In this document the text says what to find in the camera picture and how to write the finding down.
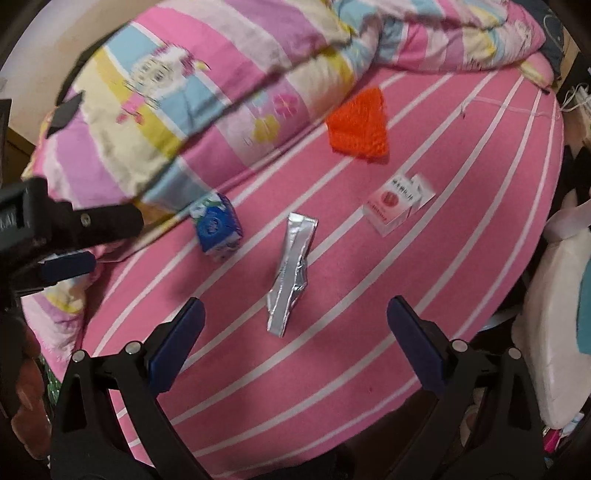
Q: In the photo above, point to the person's left hand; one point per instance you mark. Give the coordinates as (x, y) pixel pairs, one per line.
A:
(27, 397)

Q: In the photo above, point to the light blue cloth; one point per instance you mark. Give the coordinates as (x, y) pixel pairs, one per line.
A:
(584, 332)

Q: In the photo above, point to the pink striped bed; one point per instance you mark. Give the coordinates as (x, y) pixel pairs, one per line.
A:
(369, 300)

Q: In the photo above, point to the silver tube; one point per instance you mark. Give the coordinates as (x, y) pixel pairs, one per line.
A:
(291, 277)

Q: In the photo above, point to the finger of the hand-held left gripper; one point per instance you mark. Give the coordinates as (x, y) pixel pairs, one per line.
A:
(69, 267)
(92, 224)

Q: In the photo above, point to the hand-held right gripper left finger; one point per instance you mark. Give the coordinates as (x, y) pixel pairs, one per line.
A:
(178, 337)

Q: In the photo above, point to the small white red box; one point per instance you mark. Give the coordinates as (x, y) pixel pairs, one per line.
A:
(392, 207)

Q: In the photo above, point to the dark blue pillow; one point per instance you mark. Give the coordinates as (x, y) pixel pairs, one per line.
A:
(551, 32)

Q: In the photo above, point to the orange knitted piece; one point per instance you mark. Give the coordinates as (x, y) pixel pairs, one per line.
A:
(358, 124)

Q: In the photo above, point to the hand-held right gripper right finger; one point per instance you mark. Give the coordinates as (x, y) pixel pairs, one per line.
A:
(415, 341)

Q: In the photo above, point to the dark flat piece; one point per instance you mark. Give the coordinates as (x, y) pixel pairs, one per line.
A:
(67, 113)

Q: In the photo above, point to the small blue drink carton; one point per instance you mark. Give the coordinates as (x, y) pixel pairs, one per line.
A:
(217, 230)

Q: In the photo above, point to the pastel striped sheep quilt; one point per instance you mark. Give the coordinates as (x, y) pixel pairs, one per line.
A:
(231, 60)

